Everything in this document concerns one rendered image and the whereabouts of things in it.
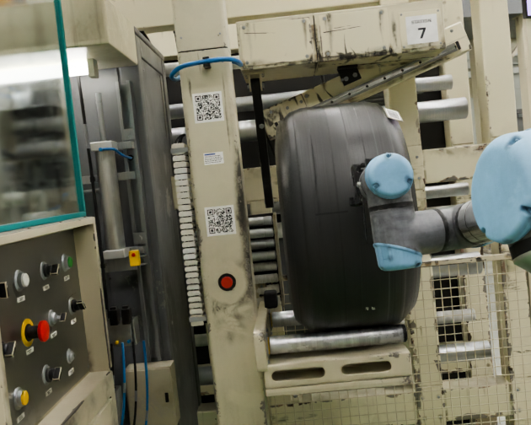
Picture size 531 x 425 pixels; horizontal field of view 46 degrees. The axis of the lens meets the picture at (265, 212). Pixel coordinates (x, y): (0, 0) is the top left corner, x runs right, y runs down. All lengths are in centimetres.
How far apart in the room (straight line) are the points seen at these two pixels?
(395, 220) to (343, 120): 52
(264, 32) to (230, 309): 81
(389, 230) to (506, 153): 39
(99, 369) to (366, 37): 117
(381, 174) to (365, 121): 49
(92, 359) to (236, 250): 44
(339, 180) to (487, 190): 71
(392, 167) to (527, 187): 40
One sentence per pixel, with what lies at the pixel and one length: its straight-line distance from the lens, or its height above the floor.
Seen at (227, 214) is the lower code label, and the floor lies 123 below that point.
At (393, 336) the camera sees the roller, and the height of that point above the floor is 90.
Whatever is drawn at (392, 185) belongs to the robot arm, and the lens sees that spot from 102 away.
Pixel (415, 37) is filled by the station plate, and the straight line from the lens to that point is 193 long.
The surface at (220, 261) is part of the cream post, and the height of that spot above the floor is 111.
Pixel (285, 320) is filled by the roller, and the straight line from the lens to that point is 183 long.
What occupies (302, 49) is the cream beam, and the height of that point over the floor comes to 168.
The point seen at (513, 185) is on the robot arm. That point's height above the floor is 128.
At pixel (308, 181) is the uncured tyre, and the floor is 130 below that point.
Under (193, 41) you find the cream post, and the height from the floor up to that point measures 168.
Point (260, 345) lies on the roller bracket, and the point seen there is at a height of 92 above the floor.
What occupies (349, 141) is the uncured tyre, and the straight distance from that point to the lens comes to 145.
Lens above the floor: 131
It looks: 3 degrees down
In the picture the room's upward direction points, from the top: 6 degrees counter-clockwise
